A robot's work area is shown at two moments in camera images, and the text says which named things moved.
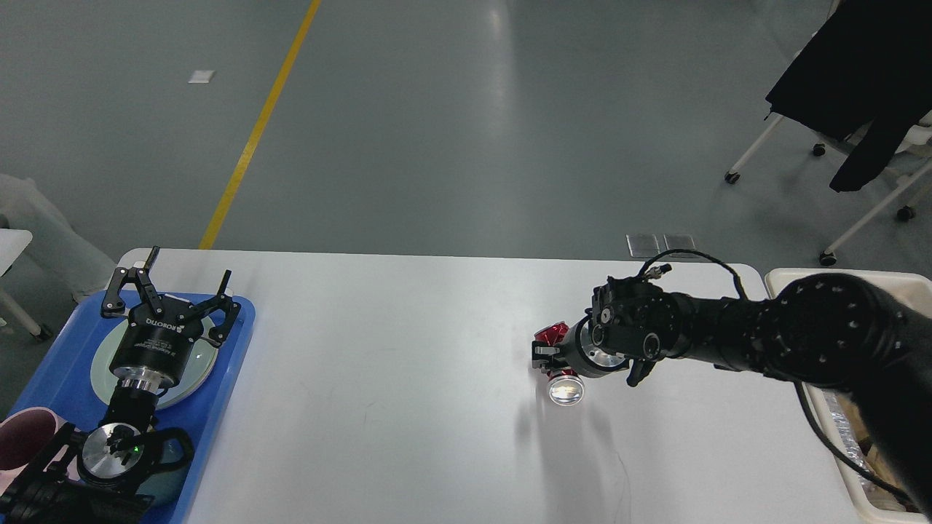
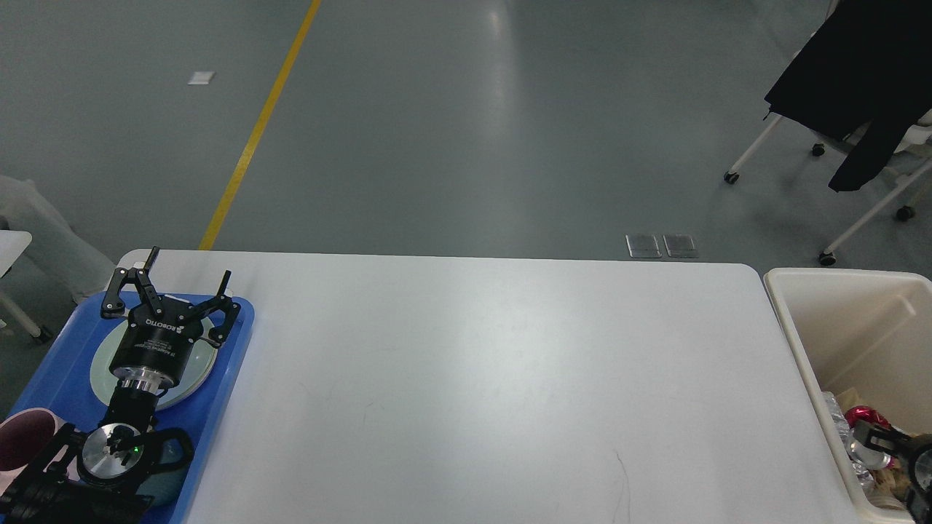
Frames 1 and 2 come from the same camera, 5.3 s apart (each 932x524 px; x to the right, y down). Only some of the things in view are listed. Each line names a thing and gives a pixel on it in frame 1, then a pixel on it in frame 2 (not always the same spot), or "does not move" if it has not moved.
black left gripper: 154,351 does not move
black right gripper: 600,343 → 917,450
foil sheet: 847,437 does not move
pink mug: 24,434 does not move
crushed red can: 564,388 → 858,451
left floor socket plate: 642,245 does not move
